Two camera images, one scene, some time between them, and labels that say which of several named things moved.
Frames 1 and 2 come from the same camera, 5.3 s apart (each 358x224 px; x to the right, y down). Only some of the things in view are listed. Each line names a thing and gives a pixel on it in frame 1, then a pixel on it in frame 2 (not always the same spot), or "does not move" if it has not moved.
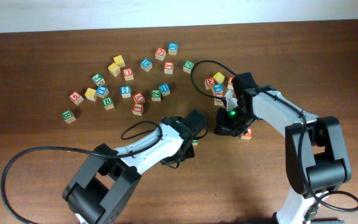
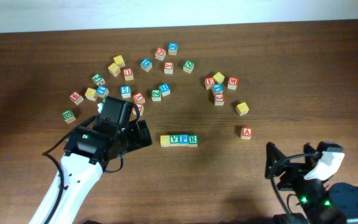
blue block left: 102,91 does not move
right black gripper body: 229,127 -> 289,172
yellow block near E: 219,77 does not move
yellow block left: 90,93 does not move
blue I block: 217,88 does not move
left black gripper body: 183,152 -> 140,134
